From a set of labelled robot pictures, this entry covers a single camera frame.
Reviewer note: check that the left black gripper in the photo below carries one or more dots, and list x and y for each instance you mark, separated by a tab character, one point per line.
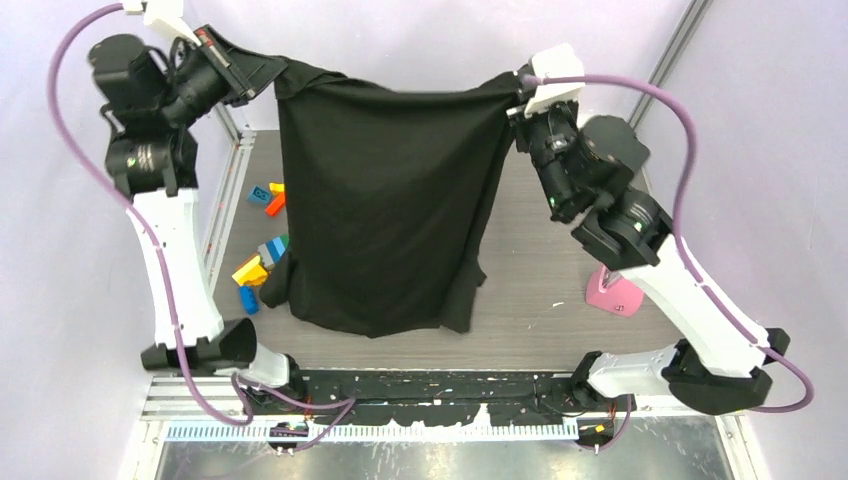
243	73

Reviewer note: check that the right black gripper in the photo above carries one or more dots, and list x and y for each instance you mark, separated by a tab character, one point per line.
522	122

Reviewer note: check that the black printed t-shirt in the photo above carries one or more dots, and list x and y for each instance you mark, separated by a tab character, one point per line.
388	196

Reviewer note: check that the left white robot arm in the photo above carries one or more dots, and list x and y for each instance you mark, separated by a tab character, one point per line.
151	101

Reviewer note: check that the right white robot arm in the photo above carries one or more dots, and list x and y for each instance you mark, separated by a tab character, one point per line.
585	170

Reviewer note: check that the yellow curved block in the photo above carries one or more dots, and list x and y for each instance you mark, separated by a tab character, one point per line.
276	188

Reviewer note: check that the orange red block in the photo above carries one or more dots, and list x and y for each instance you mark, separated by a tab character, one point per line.
276	205

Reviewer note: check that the pink metronome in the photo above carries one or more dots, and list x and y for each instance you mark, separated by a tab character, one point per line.
609	291

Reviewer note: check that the blue green stacked bricks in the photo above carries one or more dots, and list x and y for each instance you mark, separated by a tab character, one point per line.
271	251

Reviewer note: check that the yellow toy bricks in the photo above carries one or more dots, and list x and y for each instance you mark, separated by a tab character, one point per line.
251	273

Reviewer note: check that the blue toy brick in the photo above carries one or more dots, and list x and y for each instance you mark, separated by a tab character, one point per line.
249	300

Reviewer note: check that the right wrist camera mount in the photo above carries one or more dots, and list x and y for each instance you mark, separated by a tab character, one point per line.
559	61

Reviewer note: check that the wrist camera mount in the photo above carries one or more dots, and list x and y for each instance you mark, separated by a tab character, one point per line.
559	61
164	17

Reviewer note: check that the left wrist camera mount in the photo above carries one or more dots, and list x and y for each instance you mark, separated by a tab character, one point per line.
164	17

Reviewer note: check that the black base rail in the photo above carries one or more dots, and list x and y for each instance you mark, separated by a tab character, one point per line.
434	398

